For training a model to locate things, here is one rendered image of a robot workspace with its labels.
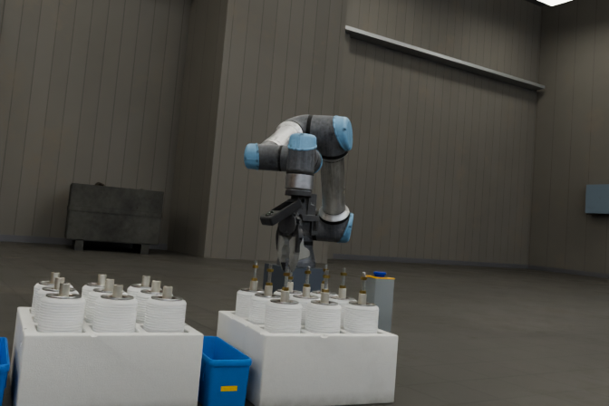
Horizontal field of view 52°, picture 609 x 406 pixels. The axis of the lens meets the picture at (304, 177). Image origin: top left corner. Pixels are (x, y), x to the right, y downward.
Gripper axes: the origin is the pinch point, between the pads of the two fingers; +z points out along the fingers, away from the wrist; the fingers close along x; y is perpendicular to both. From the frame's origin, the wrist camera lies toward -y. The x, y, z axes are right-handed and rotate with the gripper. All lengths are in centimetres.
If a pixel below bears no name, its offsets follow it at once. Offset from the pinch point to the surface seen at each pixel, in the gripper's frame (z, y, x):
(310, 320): 13.9, 7.3, -3.1
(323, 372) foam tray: 26.1, 7.5, -9.5
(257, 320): 15.7, -0.8, 9.4
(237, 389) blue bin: 29.7, -13.9, -3.1
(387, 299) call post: 9.8, 45.3, 5.1
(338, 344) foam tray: 19.0, 11.2, -10.5
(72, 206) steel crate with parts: -14, 131, 557
